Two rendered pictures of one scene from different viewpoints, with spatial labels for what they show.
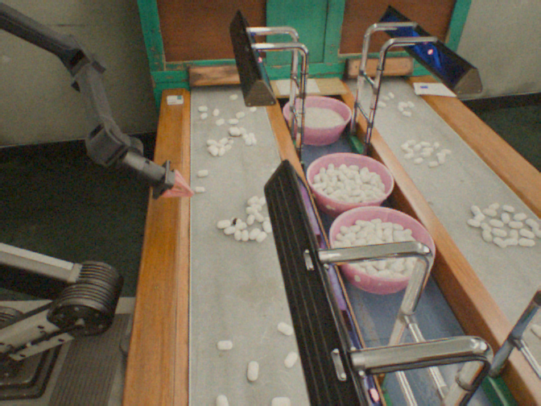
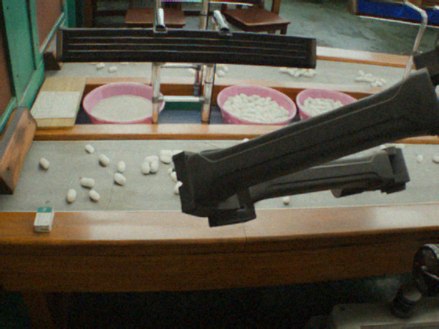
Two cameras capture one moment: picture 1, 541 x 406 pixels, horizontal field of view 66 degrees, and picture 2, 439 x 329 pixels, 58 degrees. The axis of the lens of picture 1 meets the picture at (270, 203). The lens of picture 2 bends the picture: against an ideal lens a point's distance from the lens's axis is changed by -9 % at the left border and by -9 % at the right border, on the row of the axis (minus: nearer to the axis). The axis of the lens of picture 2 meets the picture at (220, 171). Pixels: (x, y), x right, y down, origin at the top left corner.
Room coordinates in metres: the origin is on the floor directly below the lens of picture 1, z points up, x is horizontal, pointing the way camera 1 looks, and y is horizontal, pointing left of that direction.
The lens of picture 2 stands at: (1.23, 1.03, 1.44)
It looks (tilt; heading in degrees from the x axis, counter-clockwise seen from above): 37 degrees down; 266
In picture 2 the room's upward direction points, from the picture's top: 7 degrees clockwise
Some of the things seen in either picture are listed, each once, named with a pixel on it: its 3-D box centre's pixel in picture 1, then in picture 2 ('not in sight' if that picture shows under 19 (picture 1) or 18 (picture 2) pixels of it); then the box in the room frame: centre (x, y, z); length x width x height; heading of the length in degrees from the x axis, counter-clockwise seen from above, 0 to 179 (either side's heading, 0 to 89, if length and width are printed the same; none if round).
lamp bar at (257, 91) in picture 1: (248, 50); (189, 43); (1.27, 0.07, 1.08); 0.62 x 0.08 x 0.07; 9
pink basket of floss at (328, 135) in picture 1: (315, 122); (124, 113); (1.48, -0.18, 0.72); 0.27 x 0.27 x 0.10
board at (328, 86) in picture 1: (305, 87); (57, 100); (1.70, -0.15, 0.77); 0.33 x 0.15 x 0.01; 99
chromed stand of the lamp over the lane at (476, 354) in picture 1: (367, 383); not in sight; (0.32, -0.15, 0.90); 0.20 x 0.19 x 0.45; 9
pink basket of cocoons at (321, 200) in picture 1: (348, 188); (255, 114); (1.05, -0.24, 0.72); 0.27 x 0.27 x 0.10
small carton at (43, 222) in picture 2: (175, 100); (44, 218); (1.56, 0.39, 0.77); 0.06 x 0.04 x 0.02; 99
